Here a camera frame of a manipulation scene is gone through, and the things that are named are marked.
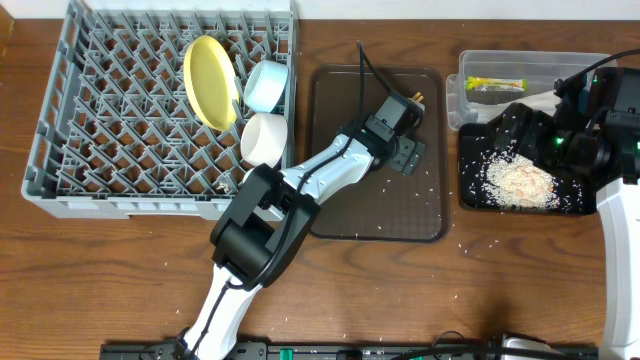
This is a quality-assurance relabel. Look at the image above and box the white paper napkin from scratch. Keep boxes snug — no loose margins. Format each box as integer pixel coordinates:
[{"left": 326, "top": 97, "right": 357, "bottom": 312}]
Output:
[{"left": 475, "top": 91, "right": 561, "bottom": 124}]

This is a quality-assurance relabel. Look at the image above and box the green snack wrapper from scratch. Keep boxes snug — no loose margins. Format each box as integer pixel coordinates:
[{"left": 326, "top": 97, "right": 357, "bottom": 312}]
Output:
[{"left": 465, "top": 76, "right": 528, "bottom": 92}]

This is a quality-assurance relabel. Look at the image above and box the white bowl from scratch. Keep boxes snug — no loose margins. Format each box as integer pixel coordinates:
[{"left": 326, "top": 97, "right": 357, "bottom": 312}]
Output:
[{"left": 240, "top": 113, "right": 288, "bottom": 168}]

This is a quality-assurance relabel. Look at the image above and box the light blue bowl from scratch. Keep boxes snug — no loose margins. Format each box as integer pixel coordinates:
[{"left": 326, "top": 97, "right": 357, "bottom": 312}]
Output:
[{"left": 243, "top": 60, "right": 289, "bottom": 113}]

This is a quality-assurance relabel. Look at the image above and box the yellow plate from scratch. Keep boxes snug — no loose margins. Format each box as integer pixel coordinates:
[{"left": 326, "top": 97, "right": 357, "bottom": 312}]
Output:
[{"left": 183, "top": 35, "right": 240, "bottom": 131}]

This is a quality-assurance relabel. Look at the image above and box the white cup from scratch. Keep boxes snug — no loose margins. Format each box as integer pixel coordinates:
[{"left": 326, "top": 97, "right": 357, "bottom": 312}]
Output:
[{"left": 242, "top": 168, "right": 256, "bottom": 184}]

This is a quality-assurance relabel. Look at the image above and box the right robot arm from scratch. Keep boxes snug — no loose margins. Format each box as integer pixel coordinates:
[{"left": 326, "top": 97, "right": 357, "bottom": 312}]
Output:
[{"left": 488, "top": 61, "right": 639, "bottom": 359}]

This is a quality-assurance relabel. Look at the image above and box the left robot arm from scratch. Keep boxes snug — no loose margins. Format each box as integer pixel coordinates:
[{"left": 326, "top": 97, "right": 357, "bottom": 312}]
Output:
[{"left": 173, "top": 92, "right": 425, "bottom": 359}]

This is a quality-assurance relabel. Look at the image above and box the black waste tray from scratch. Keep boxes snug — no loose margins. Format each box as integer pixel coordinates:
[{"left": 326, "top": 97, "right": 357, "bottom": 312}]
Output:
[{"left": 457, "top": 121, "right": 599, "bottom": 217}]

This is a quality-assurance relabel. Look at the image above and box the food scraps pile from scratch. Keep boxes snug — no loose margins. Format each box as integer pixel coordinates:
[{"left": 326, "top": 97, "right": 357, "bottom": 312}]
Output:
[{"left": 464, "top": 139, "right": 584, "bottom": 212}]

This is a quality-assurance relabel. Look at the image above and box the dark brown serving tray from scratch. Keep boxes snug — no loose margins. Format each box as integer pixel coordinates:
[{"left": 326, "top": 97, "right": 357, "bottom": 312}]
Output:
[{"left": 308, "top": 65, "right": 449, "bottom": 243}]

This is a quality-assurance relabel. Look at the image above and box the clear plastic bin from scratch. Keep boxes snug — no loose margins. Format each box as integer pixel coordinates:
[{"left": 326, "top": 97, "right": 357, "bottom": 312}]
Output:
[{"left": 446, "top": 50, "right": 607, "bottom": 131}]

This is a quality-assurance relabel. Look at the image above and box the grey dish rack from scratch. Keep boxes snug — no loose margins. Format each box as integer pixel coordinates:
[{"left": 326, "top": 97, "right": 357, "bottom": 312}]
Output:
[{"left": 21, "top": 1, "right": 299, "bottom": 220}]

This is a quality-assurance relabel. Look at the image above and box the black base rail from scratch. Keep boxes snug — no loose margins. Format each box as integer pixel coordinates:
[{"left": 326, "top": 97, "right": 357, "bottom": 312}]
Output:
[{"left": 98, "top": 340, "right": 602, "bottom": 360}]

